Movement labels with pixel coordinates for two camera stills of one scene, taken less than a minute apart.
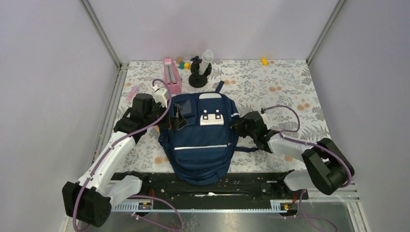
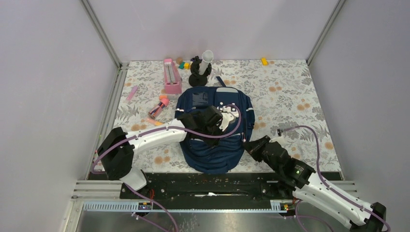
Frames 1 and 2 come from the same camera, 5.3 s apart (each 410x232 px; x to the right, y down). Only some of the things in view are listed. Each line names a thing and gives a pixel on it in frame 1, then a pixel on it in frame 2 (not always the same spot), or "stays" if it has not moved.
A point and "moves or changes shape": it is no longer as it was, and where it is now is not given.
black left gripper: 176,123 → 212,142
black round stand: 196,79 stays
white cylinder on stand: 207,56 stays
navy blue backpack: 201,151 moves or changes shape
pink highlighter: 132,93 stays
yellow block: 264,62 stays
